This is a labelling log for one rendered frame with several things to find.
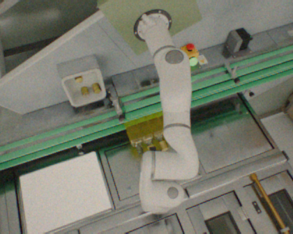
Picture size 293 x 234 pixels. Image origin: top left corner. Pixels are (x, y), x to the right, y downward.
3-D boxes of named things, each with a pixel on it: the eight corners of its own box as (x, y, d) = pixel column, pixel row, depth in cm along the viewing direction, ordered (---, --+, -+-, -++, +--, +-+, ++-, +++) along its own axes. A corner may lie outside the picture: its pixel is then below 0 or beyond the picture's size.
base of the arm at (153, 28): (125, 24, 101) (137, 53, 94) (152, 1, 96) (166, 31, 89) (148, 43, 114) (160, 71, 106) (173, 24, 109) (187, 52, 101)
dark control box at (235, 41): (225, 42, 147) (233, 53, 143) (229, 30, 140) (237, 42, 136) (238, 37, 148) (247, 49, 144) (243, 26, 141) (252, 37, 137)
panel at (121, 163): (18, 177, 143) (27, 244, 127) (16, 175, 140) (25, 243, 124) (176, 124, 157) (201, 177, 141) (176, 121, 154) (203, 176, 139)
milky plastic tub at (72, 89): (69, 94, 136) (72, 108, 132) (55, 65, 117) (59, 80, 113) (102, 84, 139) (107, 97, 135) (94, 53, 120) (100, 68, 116)
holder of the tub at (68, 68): (72, 99, 141) (75, 111, 138) (56, 64, 117) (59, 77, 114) (103, 89, 144) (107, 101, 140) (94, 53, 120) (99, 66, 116)
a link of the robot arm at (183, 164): (157, 122, 81) (156, 169, 74) (201, 125, 82) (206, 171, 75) (152, 139, 93) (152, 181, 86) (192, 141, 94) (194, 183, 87)
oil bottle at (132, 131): (120, 115, 146) (132, 149, 136) (118, 109, 141) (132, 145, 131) (130, 111, 147) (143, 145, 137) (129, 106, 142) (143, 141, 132)
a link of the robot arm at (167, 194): (178, 164, 102) (139, 162, 102) (190, 149, 83) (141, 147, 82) (178, 209, 96) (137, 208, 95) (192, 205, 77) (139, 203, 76)
